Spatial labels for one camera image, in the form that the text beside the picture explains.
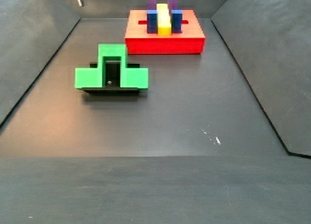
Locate green bridge-shaped block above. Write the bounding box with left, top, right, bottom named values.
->
left=75, top=44, right=148, bottom=89

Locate red base board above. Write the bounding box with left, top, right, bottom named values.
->
left=124, top=10, right=205, bottom=55

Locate black angle fixture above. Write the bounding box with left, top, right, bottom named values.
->
left=81, top=60, right=140, bottom=94

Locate yellow long bar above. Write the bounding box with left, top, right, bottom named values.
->
left=156, top=4, right=171, bottom=36

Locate purple post right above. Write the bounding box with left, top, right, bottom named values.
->
left=147, top=0, right=156, bottom=10

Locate purple post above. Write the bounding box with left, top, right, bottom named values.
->
left=147, top=0, right=156, bottom=10
left=168, top=0, right=179, bottom=10

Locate blue post right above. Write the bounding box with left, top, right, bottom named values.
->
left=147, top=10, right=157, bottom=34

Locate blue post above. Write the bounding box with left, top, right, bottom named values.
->
left=147, top=10, right=157, bottom=34
left=171, top=9, right=183, bottom=34

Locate purple post left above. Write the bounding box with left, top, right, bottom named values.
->
left=168, top=0, right=179, bottom=10

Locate blue post left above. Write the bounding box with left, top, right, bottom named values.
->
left=171, top=9, right=183, bottom=34

